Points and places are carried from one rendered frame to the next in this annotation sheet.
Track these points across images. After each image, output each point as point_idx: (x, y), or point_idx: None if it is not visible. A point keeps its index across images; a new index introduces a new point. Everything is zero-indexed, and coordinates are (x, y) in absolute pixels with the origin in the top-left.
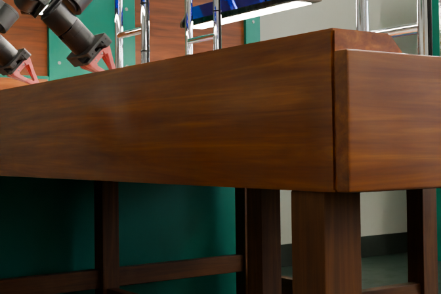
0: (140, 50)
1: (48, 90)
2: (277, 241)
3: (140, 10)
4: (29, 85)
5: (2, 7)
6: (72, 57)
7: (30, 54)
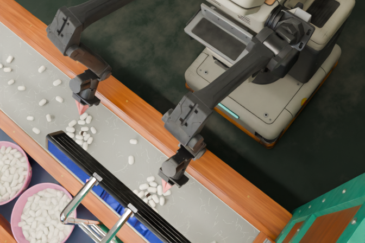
0: (88, 220)
1: None
2: None
3: (76, 219)
4: (111, 76)
5: (169, 159)
6: (95, 95)
7: (157, 173)
